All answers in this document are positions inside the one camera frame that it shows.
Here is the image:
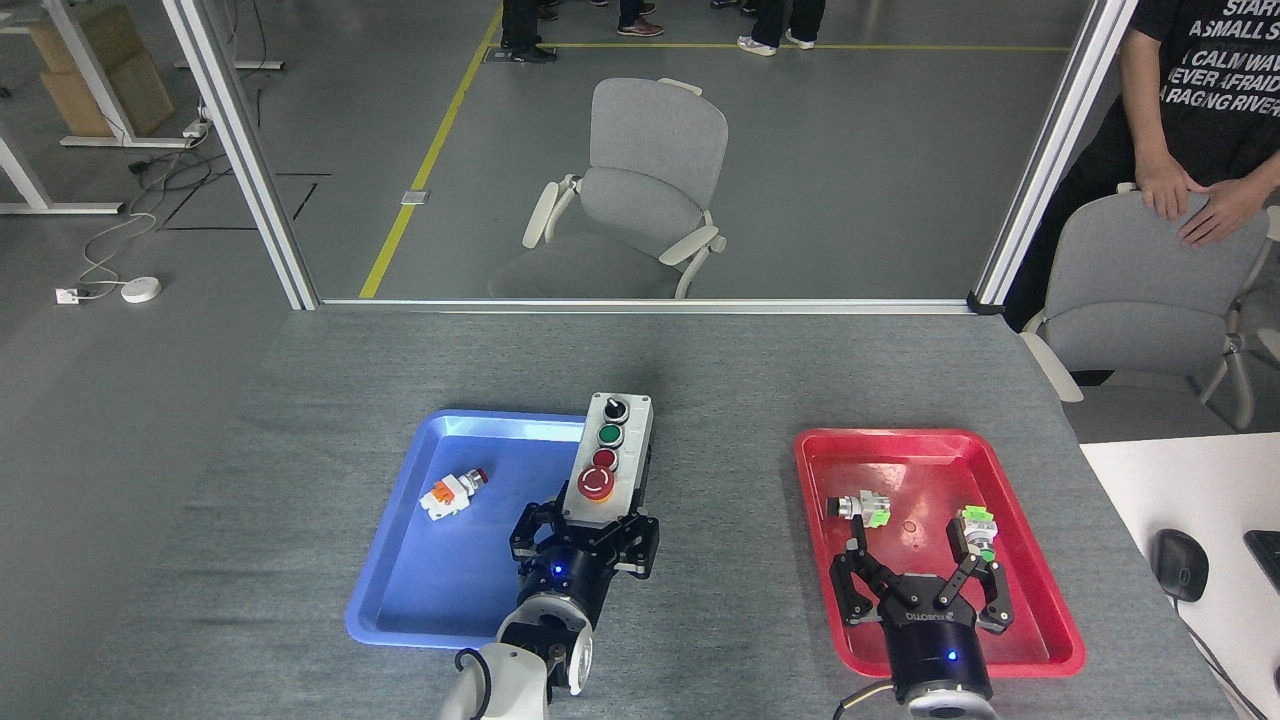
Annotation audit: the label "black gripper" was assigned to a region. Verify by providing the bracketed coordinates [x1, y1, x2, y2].
[510, 500, 659, 629]
[830, 518, 1014, 706]

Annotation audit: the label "grey four-button control box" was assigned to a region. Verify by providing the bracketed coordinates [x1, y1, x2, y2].
[560, 392, 656, 528]

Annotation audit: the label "large cardboard box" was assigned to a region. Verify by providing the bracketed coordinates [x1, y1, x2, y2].
[40, 50, 176, 139]

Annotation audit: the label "small cardboard box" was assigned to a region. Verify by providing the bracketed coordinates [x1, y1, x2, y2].
[28, 5, 143, 76]

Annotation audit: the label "person's right hand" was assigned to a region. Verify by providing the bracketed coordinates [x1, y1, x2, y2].
[1135, 160, 1206, 223]

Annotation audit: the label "person's left hand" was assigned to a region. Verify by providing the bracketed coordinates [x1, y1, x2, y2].
[1178, 178, 1271, 247]

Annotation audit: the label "red plastic tray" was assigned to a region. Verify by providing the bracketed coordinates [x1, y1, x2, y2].
[793, 428, 1087, 679]

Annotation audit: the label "blue plastic tray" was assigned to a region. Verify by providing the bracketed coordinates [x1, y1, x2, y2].
[345, 408, 614, 653]

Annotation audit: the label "black computer mouse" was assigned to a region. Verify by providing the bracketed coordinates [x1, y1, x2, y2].
[1150, 528, 1209, 603]

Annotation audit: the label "white side table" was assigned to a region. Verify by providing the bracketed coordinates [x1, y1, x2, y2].
[1080, 432, 1280, 720]

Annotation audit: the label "black keyboard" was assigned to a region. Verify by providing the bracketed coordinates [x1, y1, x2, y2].
[1243, 530, 1280, 591]

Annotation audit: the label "grey office chair white arms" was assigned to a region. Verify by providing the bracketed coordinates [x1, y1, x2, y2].
[1018, 182, 1280, 433]
[487, 77, 729, 300]

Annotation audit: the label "person with brown shoes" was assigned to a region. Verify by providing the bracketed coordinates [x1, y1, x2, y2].
[615, 0, 664, 38]

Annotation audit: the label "person with black shoes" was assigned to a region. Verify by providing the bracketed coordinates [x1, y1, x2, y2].
[500, 0, 558, 65]

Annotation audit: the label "person with white shoes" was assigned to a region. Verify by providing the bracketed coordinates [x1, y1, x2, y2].
[737, 0, 827, 57]

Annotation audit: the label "person in printed shirt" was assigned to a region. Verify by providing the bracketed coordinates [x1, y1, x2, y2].
[1003, 0, 1280, 333]

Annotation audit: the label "green-head push button switch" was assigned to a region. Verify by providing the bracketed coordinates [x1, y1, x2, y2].
[955, 505, 999, 561]

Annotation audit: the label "black-head switch green block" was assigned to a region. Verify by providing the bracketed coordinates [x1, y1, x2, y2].
[825, 490, 892, 529]

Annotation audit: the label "orange white red-head switch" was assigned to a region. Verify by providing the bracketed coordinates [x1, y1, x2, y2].
[419, 467, 491, 522]

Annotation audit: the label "silver aluminium rail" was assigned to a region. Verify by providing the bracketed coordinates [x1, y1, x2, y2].
[318, 297, 976, 316]

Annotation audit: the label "black mouse cable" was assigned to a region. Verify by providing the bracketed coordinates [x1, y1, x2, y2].
[1175, 598, 1273, 720]

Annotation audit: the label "silver aluminium post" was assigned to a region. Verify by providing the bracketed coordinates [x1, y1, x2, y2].
[965, 0, 1141, 316]
[160, 0, 321, 311]

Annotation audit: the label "black floor cables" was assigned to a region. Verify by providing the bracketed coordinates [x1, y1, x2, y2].
[128, 150, 216, 199]

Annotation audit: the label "white floor cable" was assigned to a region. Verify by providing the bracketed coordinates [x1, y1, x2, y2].
[78, 130, 211, 301]

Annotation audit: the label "white desk frame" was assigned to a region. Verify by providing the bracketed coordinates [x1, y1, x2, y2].
[0, 0, 286, 216]

